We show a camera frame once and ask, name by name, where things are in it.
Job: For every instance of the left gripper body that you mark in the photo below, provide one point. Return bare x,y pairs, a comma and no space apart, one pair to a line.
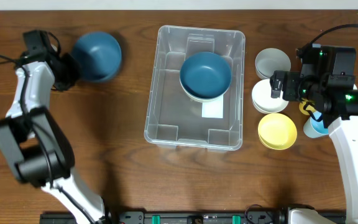
68,73

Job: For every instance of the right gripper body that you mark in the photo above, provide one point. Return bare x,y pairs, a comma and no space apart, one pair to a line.
284,85

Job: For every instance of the small white bowl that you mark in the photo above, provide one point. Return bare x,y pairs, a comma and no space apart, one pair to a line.
262,100

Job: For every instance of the small grey bowl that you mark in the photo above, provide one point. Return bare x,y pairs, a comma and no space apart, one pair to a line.
269,60

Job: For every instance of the small yellow bowl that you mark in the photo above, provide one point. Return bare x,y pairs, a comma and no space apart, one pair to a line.
277,131

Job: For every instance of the light blue plastic cup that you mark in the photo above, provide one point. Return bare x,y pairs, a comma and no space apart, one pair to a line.
314,129

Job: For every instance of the dark blue bowl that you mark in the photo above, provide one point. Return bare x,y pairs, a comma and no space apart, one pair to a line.
99,56
205,75

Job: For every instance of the large cream bowl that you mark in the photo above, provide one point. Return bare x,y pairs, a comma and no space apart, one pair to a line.
201,100

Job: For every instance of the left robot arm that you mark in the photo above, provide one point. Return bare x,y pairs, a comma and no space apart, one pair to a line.
34,146

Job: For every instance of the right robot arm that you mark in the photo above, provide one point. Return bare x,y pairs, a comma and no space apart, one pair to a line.
326,82

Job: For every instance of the yellow cup left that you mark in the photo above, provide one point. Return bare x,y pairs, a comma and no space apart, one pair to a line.
305,110

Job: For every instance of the white label in bin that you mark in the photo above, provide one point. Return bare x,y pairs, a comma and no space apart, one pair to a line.
213,109

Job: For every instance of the clear plastic storage bin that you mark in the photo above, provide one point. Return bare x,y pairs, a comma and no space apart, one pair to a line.
173,119

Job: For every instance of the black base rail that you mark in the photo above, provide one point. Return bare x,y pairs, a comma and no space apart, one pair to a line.
190,218

